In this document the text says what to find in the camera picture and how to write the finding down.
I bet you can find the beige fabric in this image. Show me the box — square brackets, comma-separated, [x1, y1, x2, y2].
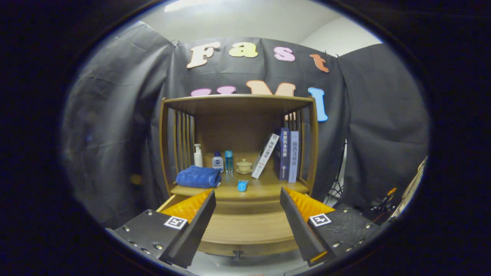
[399, 156, 428, 219]

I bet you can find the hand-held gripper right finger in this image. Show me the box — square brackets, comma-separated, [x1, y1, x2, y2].
[279, 187, 384, 268]

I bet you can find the white book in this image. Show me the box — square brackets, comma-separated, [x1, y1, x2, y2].
[251, 133, 280, 179]

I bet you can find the wooden drawer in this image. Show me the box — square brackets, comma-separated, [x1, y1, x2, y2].
[155, 194, 313, 259]

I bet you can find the blue folded towel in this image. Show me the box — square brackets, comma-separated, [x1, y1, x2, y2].
[176, 165, 222, 189]

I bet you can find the orange and black tool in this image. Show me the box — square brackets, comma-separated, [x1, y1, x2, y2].
[370, 187, 397, 211]

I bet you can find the black tripod stand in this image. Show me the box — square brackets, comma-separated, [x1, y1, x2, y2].
[328, 140, 348, 205]

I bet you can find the light purple book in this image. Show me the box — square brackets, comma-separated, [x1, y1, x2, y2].
[288, 131, 300, 183]

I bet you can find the dark blue book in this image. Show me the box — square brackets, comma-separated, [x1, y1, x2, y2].
[274, 127, 290, 181]

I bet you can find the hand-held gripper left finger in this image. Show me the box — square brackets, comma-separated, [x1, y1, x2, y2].
[105, 189, 217, 269]

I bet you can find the wooden countertop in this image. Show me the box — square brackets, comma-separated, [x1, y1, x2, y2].
[171, 171, 310, 200]

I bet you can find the beige lidded teacup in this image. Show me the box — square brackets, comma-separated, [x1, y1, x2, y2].
[236, 159, 253, 175]

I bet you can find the wooden cabinet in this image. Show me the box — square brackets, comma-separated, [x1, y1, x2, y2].
[159, 94, 320, 204]

